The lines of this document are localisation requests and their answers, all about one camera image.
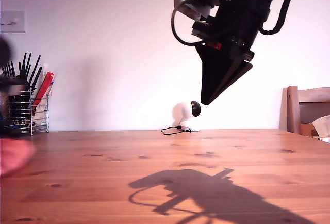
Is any white round security camera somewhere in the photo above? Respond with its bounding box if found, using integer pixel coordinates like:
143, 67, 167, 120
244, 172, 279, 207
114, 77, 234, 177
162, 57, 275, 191
173, 100, 203, 133

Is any wooden chair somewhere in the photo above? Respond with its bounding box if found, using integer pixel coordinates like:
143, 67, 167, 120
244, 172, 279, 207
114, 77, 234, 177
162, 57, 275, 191
279, 86, 330, 138

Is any black chopstick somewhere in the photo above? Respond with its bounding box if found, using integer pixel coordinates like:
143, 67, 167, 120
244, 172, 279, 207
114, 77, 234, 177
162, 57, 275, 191
31, 66, 43, 91
25, 52, 32, 76
1, 60, 16, 78
21, 52, 27, 77
28, 55, 42, 87

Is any thin black camera cable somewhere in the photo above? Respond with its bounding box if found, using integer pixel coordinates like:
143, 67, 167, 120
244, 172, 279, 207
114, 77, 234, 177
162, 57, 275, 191
170, 0, 207, 46

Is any metal wire utensil holder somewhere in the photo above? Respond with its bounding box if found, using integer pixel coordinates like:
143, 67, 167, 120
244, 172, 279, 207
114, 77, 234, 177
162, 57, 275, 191
7, 90, 50, 136

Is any white tissue paper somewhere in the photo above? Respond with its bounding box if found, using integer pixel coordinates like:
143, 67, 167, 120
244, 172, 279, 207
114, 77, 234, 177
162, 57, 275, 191
312, 115, 330, 138

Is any white light switch plate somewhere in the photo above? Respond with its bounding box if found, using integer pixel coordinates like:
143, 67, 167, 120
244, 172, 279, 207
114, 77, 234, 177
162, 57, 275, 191
0, 10, 26, 33

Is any red underwear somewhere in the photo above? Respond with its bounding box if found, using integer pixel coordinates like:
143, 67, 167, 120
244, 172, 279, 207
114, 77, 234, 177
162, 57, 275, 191
0, 138, 36, 178

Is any thick black cable loop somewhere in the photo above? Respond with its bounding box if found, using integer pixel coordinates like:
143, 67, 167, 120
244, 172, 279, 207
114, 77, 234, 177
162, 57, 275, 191
259, 0, 296, 36

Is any red chopstick packet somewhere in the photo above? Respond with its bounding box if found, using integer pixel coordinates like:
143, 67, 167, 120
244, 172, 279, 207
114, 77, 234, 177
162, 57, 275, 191
33, 71, 55, 105

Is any black security camera cable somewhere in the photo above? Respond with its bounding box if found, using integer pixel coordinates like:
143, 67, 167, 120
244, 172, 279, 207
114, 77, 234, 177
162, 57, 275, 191
161, 125, 193, 136

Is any orange cardboard box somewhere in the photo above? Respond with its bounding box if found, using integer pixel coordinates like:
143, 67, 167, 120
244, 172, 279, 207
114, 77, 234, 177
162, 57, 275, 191
300, 122, 320, 137

